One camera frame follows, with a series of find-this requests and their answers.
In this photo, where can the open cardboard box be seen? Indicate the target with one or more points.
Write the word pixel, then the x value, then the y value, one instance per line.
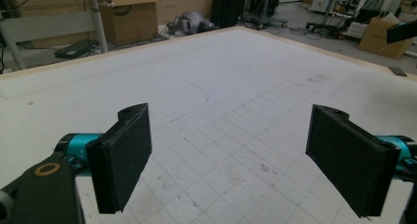
pixel 131 21

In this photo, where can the white grid mat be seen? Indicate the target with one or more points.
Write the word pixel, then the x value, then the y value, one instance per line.
pixel 229 70

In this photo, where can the black equipment cabinet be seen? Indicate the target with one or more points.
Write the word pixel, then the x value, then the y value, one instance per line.
pixel 229 6

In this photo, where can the large cardboard box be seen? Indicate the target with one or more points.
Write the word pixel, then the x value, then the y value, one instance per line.
pixel 187 4

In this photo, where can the grey headset device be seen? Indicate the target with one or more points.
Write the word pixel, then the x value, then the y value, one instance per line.
pixel 193 22

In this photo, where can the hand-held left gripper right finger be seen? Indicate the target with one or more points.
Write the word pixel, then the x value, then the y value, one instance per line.
pixel 347 161

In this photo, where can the small cardboard box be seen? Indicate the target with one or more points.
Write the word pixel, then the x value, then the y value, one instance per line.
pixel 380 37

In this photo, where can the flat black device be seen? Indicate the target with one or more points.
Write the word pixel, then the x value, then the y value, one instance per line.
pixel 75 49

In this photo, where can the white desk frame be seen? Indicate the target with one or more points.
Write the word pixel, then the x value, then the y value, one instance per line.
pixel 49 26

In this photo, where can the grey tape piece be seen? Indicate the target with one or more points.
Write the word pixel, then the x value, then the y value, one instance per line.
pixel 397 71

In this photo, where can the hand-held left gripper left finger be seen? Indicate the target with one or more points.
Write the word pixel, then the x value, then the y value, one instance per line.
pixel 121 165

